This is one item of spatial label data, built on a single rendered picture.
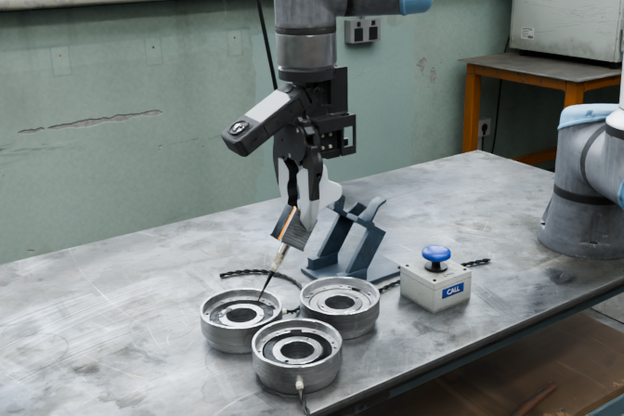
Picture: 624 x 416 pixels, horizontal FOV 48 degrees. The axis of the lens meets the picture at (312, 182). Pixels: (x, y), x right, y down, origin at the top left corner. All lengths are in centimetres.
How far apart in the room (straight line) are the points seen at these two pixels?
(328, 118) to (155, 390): 38
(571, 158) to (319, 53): 47
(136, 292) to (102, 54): 143
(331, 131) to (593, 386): 69
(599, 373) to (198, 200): 167
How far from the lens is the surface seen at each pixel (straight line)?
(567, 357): 140
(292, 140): 88
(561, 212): 119
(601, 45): 301
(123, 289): 109
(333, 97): 90
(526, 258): 116
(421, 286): 98
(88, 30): 238
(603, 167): 107
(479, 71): 311
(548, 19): 316
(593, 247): 118
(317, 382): 81
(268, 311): 92
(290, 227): 91
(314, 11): 84
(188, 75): 251
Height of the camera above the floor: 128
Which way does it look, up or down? 19 degrees down
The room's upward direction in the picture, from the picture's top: 1 degrees counter-clockwise
